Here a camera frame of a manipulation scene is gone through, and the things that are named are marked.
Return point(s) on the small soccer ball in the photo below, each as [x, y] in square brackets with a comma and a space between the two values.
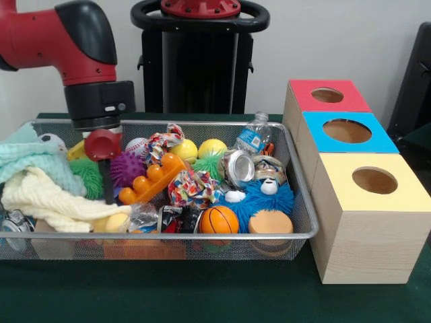
[52, 139]

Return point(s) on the blue fuzzy monster toy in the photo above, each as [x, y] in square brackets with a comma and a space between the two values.
[269, 200]

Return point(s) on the mint green waffle cloth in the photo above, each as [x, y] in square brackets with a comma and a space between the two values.
[33, 154]

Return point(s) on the purple spiky ball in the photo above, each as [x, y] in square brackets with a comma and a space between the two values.
[128, 166]

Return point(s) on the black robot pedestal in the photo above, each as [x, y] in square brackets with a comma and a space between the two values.
[202, 67]

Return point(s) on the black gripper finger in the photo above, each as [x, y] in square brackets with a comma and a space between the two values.
[107, 181]

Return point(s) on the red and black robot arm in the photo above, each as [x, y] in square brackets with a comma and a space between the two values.
[50, 40]

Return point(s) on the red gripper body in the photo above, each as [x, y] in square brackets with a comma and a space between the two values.
[101, 144]

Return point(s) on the crushed drink can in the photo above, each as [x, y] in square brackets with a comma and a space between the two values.
[239, 166]

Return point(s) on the green spiky ball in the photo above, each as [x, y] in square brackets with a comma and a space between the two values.
[208, 163]

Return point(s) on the shallow clear mesh bin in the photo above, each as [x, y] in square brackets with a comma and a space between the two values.
[235, 250]

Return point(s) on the tan round foam disc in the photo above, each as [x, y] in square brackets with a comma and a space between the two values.
[270, 222]

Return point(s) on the cream waffle cloth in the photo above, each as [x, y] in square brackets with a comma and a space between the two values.
[50, 202]

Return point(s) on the dark green table cloth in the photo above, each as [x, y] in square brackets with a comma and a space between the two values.
[419, 144]
[202, 296]

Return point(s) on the wooden box with three holes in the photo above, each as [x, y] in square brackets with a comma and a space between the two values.
[370, 249]

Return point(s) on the orange toy basketball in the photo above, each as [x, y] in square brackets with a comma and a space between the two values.
[219, 219]

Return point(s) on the black chair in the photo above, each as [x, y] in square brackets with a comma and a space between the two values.
[414, 84]

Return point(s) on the orange plastic building block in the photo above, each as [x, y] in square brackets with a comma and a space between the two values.
[151, 181]

